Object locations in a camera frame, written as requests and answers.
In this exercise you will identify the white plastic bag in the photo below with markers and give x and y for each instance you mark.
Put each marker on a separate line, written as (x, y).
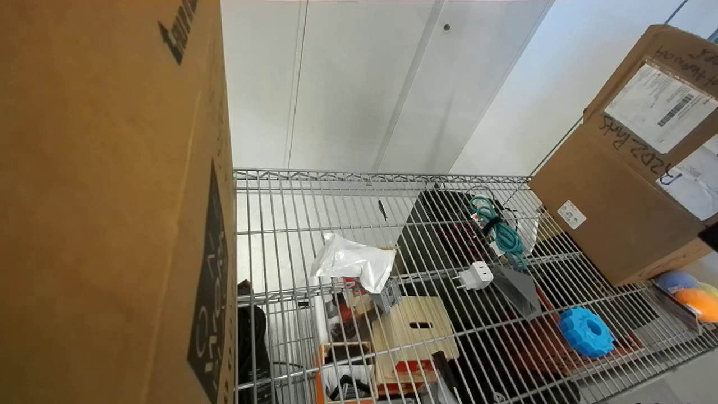
(359, 261)

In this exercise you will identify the white power adapter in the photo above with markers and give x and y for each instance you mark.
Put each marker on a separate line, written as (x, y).
(479, 275)

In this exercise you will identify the wooden box with slot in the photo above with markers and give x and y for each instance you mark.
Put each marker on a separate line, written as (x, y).
(412, 342)

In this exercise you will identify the clear plastic packet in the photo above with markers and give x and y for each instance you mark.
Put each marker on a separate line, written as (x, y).
(526, 229)

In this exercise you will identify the orange crate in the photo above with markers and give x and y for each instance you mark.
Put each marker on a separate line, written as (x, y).
(321, 370)

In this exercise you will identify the black bag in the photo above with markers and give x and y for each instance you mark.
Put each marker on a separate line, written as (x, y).
(249, 342)

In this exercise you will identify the grey triangular plastic part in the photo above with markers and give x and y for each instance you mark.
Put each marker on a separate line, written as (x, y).
(519, 289)

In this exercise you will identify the cardboard box with shipping label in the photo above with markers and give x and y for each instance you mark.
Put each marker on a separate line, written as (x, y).
(611, 185)

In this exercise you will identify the large brown cardboard box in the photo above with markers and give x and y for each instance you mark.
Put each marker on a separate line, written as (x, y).
(101, 213)

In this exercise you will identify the blue gear-shaped plastic part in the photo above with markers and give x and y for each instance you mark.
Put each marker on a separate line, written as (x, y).
(583, 334)

